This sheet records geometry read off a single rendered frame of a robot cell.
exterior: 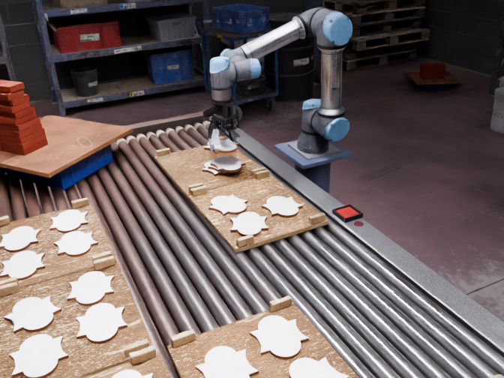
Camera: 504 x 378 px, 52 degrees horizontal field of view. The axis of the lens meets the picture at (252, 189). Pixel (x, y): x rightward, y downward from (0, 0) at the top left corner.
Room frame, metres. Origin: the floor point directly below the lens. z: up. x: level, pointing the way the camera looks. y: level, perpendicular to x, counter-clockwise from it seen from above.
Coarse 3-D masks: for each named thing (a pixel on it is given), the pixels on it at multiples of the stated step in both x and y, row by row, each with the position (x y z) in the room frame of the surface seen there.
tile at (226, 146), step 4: (220, 140) 1.98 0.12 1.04; (224, 140) 1.97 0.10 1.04; (228, 140) 1.97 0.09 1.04; (208, 144) 1.94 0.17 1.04; (220, 144) 1.93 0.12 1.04; (224, 144) 1.93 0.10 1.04; (228, 144) 1.93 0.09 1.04; (232, 144) 1.92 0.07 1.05; (236, 144) 1.93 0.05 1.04; (208, 148) 1.91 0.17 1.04; (216, 148) 1.89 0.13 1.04; (220, 148) 1.88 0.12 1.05; (224, 148) 1.88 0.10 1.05; (228, 148) 1.88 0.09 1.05; (232, 148) 1.87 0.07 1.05; (236, 148) 1.89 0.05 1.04; (216, 152) 1.86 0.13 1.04; (220, 152) 1.87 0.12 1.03; (224, 152) 1.86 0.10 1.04; (228, 152) 1.86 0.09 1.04
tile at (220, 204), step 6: (216, 198) 1.65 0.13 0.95; (222, 198) 1.65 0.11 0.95; (228, 198) 1.65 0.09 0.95; (234, 198) 1.65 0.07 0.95; (216, 204) 1.61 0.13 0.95; (222, 204) 1.61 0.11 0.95; (228, 204) 1.61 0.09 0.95; (234, 204) 1.61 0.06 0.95; (240, 204) 1.60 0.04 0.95; (216, 210) 1.58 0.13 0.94; (222, 210) 1.57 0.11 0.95; (228, 210) 1.56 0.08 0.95; (234, 210) 1.56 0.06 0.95; (240, 210) 1.56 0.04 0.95
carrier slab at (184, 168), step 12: (156, 156) 2.08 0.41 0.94; (168, 156) 2.08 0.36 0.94; (180, 156) 2.07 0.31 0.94; (192, 156) 2.07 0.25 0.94; (204, 156) 2.06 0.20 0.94; (216, 156) 2.06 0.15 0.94; (240, 156) 2.05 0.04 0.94; (168, 168) 1.96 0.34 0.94; (180, 168) 1.95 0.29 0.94; (192, 168) 1.95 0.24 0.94; (252, 168) 1.92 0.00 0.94; (180, 180) 1.84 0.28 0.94; (192, 180) 1.83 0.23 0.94; (204, 180) 1.83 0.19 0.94; (216, 180) 1.83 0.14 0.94; (228, 180) 1.82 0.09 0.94; (240, 180) 1.82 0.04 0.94
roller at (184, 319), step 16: (112, 192) 1.79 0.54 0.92; (128, 208) 1.66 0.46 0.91; (128, 224) 1.55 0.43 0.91; (144, 240) 1.44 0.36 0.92; (144, 256) 1.35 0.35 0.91; (160, 272) 1.26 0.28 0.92; (160, 288) 1.19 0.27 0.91; (176, 304) 1.11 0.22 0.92; (176, 320) 1.06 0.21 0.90; (192, 320) 1.05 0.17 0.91
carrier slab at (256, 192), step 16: (272, 176) 1.84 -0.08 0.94; (208, 192) 1.73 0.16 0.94; (224, 192) 1.72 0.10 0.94; (240, 192) 1.72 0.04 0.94; (256, 192) 1.71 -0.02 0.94; (272, 192) 1.71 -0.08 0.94; (288, 192) 1.70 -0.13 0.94; (256, 208) 1.59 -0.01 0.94; (304, 208) 1.57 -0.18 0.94; (224, 224) 1.49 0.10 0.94; (272, 224) 1.48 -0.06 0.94; (288, 224) 1.47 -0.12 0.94; (304, 224) 1.47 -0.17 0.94; (320, 224) 1.48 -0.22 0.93; (224, 240) 1.41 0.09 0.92; (256, 240) 1.39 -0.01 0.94; (272, 240) 1.40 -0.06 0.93
